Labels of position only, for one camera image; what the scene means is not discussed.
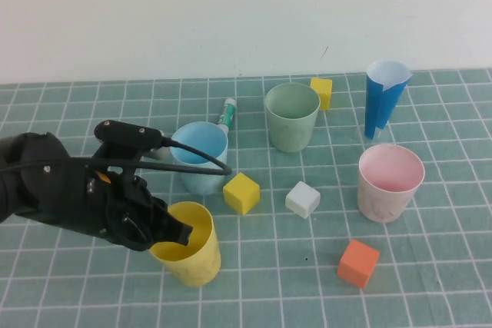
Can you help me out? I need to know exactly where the light blue plastic cup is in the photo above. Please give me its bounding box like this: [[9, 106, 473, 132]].
[[170, 121, 230, 196]]

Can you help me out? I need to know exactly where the pink plastic cup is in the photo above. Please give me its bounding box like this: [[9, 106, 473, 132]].
[[357, 144, 426, 224]]

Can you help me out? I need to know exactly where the black camera cable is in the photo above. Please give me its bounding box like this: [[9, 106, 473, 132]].
[[0, 137, 233, 176]]

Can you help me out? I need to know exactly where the blue paper cone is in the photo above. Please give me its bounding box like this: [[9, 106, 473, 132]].
[[364, 61, 414, 141]]

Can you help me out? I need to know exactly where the yellow plastic cup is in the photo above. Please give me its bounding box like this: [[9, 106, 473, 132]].
[[148, 200, 222, 288]]

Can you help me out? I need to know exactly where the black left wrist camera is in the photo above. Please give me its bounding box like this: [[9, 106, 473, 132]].
[[94, 119, 166, 151]]

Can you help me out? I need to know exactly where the yellow foam cube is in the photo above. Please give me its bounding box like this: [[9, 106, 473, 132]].
[[310, 77, 334, 111], [222, 172, 261, 215]]

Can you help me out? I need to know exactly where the green white glue stick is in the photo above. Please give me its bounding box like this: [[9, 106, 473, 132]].
[[218, 98, 238, 133]]

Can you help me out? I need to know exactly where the green plastic cup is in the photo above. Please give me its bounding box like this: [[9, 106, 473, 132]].
[[264, 82, 322, 154]]

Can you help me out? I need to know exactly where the white foam cube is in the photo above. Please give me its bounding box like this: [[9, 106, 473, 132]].
[[284, 181, 321, 219]]

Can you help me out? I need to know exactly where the green grid tablecloth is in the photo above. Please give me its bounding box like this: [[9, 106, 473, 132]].
[[0, 68, 492, 328]]

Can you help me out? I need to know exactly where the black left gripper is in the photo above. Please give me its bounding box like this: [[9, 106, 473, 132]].
[[82, 158, 194, 253]]

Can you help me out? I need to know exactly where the orange foam cube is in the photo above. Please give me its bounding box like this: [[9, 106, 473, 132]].
[[337, 239, 381, 290]]

